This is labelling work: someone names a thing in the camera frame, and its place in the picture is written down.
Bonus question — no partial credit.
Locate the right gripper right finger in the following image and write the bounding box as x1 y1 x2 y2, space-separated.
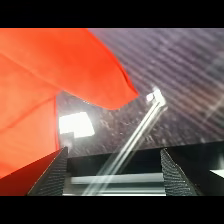
159 140 224 197

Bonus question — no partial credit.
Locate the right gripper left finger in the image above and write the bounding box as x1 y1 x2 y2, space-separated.
0 146 69 197

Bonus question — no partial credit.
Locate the red garment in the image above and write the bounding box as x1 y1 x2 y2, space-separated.
0 28 140 179

